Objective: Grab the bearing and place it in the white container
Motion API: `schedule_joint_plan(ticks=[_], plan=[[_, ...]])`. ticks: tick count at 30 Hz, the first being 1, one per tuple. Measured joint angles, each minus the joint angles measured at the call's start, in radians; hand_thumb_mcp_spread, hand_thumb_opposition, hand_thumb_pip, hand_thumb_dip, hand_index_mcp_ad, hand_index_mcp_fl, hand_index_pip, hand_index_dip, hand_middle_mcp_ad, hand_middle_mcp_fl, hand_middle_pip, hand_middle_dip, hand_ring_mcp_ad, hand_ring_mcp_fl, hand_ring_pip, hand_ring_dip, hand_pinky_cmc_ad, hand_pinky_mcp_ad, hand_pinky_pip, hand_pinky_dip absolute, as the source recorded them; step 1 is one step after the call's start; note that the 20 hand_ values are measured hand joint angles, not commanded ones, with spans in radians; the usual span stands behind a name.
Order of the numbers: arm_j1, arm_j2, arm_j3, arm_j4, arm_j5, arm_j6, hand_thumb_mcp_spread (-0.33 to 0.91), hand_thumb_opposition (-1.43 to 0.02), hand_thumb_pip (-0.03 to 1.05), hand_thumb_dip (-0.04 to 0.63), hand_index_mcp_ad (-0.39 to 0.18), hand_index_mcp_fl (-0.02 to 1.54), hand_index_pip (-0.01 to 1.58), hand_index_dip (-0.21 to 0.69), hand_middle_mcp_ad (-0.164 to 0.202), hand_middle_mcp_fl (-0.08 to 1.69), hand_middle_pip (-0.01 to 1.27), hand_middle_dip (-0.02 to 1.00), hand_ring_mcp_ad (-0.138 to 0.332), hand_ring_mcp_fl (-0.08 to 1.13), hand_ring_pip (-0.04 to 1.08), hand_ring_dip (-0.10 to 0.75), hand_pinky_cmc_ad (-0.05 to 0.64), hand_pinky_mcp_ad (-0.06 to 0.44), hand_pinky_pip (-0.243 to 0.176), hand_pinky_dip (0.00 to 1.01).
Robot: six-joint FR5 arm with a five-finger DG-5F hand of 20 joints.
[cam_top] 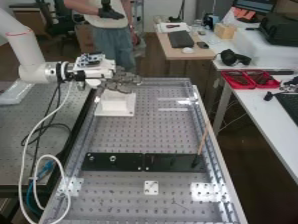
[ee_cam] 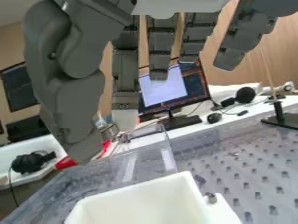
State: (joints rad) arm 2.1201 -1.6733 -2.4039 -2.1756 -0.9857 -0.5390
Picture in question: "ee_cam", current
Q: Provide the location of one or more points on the white desk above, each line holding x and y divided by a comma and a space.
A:
231, 121
27, 145

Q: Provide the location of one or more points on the small white jointed device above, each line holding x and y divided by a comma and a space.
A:
284, 88

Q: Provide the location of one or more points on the lit computer monitor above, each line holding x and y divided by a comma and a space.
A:
175, 93

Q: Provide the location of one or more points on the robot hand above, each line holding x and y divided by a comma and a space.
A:
67, 66

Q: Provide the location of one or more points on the black plate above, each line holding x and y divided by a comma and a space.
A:
287, 121

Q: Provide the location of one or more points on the clear box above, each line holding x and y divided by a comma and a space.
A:
134, 160

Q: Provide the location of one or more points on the small white box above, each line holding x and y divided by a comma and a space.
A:
147, 200

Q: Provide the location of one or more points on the dark screen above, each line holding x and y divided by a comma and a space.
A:
18, 86

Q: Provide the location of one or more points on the thin stick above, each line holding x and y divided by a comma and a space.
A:
280, 111

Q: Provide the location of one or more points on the black case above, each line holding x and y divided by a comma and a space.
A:
27, 128

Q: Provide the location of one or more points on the black mouse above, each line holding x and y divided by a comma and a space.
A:
215, 118

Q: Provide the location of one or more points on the red tray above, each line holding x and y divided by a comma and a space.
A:
66, 163

